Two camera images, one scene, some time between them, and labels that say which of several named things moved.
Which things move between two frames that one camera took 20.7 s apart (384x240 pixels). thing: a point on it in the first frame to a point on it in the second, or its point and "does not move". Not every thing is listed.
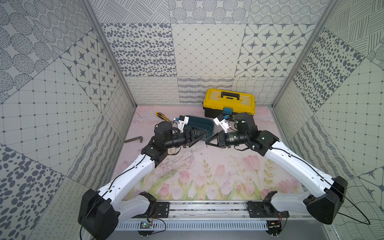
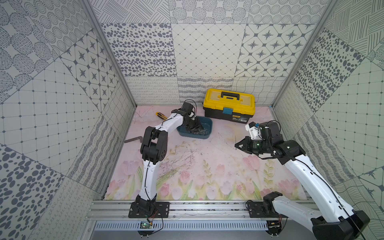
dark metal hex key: x=140 y=138 does not move
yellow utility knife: x=162 y=116 does not move
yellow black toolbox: x=217 y=102 does not move
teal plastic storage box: x=202 y=123 does not move
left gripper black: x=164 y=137 to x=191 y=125
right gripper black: x=221 y=140 to x=246 y=142
